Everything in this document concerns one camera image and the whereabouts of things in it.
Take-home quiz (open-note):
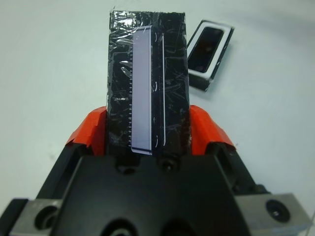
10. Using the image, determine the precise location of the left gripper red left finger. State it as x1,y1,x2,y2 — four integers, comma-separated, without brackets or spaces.
36,105,109,198

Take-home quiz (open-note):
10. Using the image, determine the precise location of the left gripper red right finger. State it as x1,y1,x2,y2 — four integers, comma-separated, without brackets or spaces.
189,105,259,195

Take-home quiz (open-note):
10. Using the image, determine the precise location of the glossy black box lid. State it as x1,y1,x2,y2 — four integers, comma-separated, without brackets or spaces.
105,9,192,157

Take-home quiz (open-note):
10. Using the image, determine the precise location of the black box, white insert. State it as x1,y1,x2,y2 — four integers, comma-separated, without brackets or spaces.
186,19,235,92

